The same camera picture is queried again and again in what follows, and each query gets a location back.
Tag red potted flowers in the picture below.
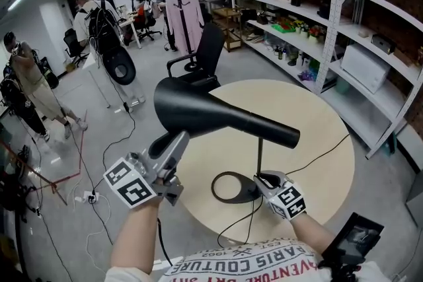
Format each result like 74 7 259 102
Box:
307 25 327 44

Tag cardboard box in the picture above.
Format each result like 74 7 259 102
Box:
395 48 416 67

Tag white power strip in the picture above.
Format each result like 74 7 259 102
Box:
75 190 100 205

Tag white floor cable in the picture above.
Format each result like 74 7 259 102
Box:
67 184 113 275

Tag black pot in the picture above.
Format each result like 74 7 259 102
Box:
316 0 331 20

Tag dark storage box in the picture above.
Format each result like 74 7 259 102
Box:
370 33 397 55

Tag black desk lamp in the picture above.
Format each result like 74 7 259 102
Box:
153 77 301 204

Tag black swivel chair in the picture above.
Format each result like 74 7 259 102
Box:
0 171 37 222

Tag round beige pedestal table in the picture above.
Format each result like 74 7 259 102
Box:
174 78 356 244

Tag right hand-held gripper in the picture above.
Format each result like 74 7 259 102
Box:
252 170 307 221

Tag black high-back office chair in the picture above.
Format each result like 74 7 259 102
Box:
167 22 226 87

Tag black screen device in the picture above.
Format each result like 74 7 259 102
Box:
319 211 386 282

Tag person's right forearm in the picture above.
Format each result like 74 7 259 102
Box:
290 213 338 257

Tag person's left forearm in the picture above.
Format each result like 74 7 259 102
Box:
108 199 163 278

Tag thin black cable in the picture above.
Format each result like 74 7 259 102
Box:
217 133 351 244

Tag teal bin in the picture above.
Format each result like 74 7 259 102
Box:
336 78 352 95

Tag red metal stand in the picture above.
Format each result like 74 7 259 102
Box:
0 108 89 205

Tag wooden slatted cart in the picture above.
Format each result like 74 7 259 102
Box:
213 7 245 53

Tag white microwave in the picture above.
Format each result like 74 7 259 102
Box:
340 44 392 94

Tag grey cabinet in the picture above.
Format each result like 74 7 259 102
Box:
404 171 423 225

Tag pink garment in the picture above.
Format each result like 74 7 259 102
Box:
165 0 206 54

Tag white metal shelving rack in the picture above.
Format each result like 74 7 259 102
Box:
225 0 423 160

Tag white table with angled leg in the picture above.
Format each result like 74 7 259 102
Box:
117 18 143 50

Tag green tray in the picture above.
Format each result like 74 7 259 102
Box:
270 22 297 34

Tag yellow potted flowers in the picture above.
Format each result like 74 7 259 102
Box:
293 20 308 39

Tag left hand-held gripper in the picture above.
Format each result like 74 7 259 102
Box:
102 129 191 210

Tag person's white printed shirt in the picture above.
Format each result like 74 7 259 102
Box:
105 240 393 282

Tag black oval seat ring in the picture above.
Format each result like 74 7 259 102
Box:
102 46 137 86

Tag green dustpan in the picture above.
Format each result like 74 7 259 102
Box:
384 133 397 156

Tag black mesh office chair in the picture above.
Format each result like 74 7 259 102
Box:
63 28 90 69

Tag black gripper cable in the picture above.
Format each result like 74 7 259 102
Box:
156 217 173 267

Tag black floor cable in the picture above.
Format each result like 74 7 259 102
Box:
92 102 136 194
91 201 115 245

